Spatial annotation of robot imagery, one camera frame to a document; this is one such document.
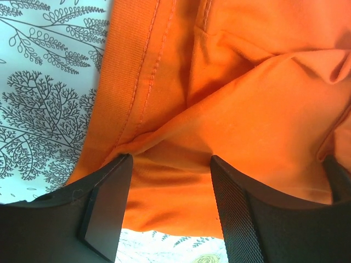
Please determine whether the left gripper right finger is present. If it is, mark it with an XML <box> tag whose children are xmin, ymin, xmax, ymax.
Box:
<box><xmin>210</xmin><ymin>156</ymin><xmax>350</xmax><ymax>263</ymax></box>

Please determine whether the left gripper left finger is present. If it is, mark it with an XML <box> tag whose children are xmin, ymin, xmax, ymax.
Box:
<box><xmin>1</xmin><ymin>155</ymin><xmax>133</xmax><ymax>262</ymax></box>

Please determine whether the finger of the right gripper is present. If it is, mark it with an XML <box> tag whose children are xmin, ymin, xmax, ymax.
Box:
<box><xmin>323</xmin><ymin>155</ymin><xmax>350</xmax><ymax>203</ymax></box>

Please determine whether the orange t-shirt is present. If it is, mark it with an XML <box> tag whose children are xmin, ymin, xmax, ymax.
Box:
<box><xmin>69</xmin><ymin>1</ymin><xmax>350</xmax><ymax>238</ymax></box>

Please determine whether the floral patterned table mat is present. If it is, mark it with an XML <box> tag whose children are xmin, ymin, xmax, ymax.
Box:
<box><xmin>1</xmin><ymin>1</ymin><xmax>228</xmax><ymax>262</ymax></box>

